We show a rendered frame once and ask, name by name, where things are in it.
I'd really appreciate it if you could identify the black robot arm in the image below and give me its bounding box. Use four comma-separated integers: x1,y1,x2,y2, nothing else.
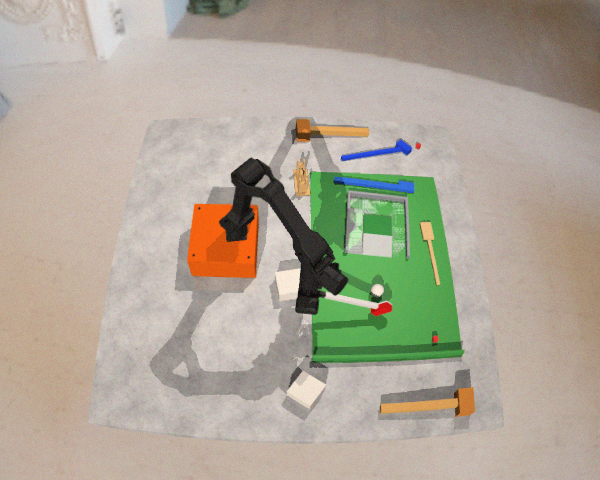
219,157,348,296

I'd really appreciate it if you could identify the orange mallet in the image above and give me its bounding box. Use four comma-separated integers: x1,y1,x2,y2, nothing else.
380,387,475,417
296,119,370,142

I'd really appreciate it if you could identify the green rectangular mat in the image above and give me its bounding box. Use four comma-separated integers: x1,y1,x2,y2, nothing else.
310,172,462,356

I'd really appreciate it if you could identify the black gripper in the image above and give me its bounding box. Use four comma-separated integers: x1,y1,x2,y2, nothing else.
295,269,320,315

